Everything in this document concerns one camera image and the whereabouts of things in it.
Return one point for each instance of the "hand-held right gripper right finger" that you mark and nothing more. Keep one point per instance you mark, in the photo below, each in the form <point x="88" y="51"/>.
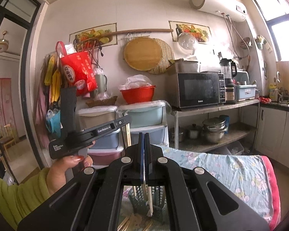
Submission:
<point x="156" y="168"/>

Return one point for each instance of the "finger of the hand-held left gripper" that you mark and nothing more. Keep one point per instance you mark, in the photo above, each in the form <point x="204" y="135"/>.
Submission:
<point x="124" y="121"/>

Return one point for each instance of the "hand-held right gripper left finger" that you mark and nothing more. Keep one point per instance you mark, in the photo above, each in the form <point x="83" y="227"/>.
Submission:
<point x="132" y="168"/>

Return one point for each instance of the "chopstick pair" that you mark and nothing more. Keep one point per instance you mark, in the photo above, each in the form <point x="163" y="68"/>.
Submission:
<point x="149" y="204"/>
<point x="128" y="134"/>

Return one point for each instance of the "green plastic utensil basket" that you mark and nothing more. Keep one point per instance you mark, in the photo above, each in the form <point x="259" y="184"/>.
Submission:
<point x="160" y="202"/>

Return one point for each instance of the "person's left forearm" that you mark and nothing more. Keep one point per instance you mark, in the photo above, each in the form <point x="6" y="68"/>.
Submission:
<point x="14" y="197"/>

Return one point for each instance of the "person's left hand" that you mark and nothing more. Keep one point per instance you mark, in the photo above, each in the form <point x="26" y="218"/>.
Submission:
<point x="60" y="173"/>

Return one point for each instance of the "aqua plastic drawer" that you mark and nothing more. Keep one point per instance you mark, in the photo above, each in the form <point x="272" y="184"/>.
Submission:
<point x="144" y="116"/>

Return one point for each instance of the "drawer tower with aqua drawer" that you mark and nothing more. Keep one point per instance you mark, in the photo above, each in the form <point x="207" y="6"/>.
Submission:
<point x="147" y="125"/>

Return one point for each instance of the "teal hanging bag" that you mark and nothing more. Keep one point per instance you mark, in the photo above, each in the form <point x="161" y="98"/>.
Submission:
<point x="54" y="122"/>

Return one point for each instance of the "periwinkle plastic drawer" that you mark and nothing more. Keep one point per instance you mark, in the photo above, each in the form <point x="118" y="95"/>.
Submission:
<point x="108" y="140"/>

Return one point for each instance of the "pink plastic drawer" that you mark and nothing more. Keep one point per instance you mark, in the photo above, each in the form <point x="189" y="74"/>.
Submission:
<point x="106" y="157"/>

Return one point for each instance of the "red plastic basin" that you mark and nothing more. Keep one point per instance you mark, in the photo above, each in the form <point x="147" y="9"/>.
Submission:
<point x="137" y="95"/>

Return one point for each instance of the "drawer tower with beige drawer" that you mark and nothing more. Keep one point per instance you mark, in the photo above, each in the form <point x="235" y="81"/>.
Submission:
<point x="106" y="154"/>

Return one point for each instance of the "beige plastic drawer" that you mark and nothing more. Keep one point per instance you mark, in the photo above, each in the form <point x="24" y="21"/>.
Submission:
<point x="94" y="119"/>

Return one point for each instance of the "wicker basket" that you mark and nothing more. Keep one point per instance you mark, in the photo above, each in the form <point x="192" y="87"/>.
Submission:
<point x="101" y="101"/>

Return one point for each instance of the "grey-blue plastic drawer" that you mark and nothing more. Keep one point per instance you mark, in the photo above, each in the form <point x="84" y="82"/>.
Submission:
<point x="151" y="137"/>

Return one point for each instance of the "clear plastic bag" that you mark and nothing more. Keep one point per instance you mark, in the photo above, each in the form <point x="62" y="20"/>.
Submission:
<point x="138" y="80"/>

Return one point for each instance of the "grey-green plastic cup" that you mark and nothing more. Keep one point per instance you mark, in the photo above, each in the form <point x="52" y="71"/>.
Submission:
<point x="100" y="84"/>

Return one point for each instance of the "pink hanging cloth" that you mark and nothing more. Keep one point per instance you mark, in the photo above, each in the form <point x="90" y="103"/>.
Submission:
<point x="42" y="105"/>

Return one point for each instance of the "small steel pot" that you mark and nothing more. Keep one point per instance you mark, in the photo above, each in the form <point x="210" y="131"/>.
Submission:
<point x="193" y="131"/>

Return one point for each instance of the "wooden chair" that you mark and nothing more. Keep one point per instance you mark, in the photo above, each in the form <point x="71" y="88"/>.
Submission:
<point x="8" y="137"/>

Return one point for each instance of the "yellow hanging cloths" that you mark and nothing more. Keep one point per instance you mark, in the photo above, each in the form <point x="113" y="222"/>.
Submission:
<point x="54" y="79"/>

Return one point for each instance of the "red shopping bag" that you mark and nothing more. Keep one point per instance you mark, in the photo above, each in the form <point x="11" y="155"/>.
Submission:
<point x="78" y="72"/>

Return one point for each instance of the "large steel pot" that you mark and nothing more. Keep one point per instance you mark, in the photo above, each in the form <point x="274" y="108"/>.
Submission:
<point x="214" y="131"/>

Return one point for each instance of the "round bamboo board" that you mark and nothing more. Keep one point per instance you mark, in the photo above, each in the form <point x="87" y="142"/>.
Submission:
<point x="142" y="54"/>

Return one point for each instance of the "printed cartoon blanket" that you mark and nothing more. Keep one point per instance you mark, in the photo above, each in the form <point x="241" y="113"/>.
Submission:
<point x="231" y="173"/>

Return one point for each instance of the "round woven mat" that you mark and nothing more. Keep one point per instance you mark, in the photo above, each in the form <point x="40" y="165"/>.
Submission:
<point x="167" y="60"/>

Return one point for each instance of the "metal shelf rack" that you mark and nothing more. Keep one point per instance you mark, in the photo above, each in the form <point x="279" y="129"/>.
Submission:
<point x="207" y="108"/>

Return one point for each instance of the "black microwave oven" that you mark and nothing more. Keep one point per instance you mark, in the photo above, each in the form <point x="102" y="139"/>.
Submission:
<point x="197" y="90"/>

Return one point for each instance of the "pink curtain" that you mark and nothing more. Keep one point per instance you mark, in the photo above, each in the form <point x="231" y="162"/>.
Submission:
<point x="1" y="101"/>

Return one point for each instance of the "grey metal container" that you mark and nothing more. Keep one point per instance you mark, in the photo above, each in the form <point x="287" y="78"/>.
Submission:
<point x="185" y="66"/>

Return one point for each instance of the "blue cup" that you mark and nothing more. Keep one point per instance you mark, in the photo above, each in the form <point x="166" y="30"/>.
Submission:
<point x="226" y="121"/>

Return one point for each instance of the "long wooden rolling pin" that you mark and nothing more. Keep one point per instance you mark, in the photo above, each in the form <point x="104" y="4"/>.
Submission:
<point x="139" y="31"/>

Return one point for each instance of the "clear round plastic cover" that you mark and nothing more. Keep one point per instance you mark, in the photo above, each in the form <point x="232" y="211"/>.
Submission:
<point x="186" y="43"/>

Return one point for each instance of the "black blender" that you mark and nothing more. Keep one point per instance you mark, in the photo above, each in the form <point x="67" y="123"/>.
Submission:
<point x="227" y="77"/>

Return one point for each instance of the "pink blanket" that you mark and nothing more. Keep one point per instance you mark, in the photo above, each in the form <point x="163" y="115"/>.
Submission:
<point x="272" y="185"/>

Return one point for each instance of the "blue-grey plastic dish box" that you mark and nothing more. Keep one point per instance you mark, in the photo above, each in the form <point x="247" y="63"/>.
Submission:
<point x="245" y="92"/>

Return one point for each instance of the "ceiling lamp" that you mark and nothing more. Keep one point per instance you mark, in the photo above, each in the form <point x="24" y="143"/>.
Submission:
<point x="1" y="44"/>

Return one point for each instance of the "white kitchen cabinets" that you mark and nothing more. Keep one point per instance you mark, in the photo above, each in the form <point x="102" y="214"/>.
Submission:
<point x="269" y="130"/>

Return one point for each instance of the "red cloth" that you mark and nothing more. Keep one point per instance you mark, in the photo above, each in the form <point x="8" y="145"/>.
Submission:
<point x="264" y="100"/>

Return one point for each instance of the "dark kitchen countertop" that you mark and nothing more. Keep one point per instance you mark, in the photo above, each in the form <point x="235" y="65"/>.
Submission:
<point x="279" y="106"/>

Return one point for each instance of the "yellow bottle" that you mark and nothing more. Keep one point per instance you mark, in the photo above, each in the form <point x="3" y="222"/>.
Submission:
<point x="273" y="92"/>

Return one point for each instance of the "metal faucet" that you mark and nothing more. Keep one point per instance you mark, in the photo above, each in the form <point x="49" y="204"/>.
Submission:
<point x="278" y="81"/>

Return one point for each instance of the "white water heater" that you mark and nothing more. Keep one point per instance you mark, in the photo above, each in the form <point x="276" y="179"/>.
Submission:
<point x="216" y="2"/>

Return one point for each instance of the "light wooden cutting board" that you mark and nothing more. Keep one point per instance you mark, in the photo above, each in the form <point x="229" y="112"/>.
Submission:
<point x="285" y="77"/>

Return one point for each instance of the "window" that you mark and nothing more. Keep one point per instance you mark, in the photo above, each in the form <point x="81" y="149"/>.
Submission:
<point x="281" y="24"/>

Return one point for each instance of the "dark door frame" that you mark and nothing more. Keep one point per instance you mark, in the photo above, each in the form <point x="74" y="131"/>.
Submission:
<point x="29" y="77"/>

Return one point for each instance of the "fruit wall picture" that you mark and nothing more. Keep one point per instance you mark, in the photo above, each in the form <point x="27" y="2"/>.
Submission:
<point x="202" y="30"/>
<point x="91" y="35"/>

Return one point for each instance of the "light green wall holder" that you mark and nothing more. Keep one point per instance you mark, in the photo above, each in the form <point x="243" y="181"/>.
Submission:
<point x="261" y="42"/>

